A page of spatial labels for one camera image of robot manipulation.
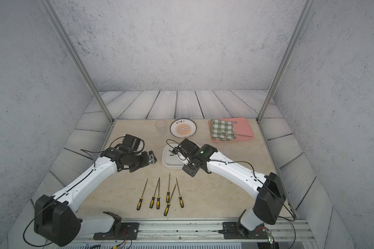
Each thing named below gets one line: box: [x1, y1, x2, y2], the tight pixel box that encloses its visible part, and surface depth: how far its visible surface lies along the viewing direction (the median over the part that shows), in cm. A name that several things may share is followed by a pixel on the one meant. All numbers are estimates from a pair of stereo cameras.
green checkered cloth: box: [210, 119, 237, 141], surface depth 114 cm
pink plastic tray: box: [208, 117, 255, 143], surface depth 117 cm
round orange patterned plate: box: [169, 118, 197, 139], surface depth 117 cm
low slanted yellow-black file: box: [163, 183, 178, 217], surface depth 81 cm
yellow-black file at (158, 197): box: [156, 177, 161, 210], surface depth 83 cm
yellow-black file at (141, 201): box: [136, 178, 149, 211], surface depth 82 cm
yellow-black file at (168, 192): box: [166, 172, 171, 204], surface depth 86 cm
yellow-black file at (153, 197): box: [149, 177, 160, 209], surface depth 84 cm
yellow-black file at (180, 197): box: [175, 177, 185, 209], surface depth 82 cm
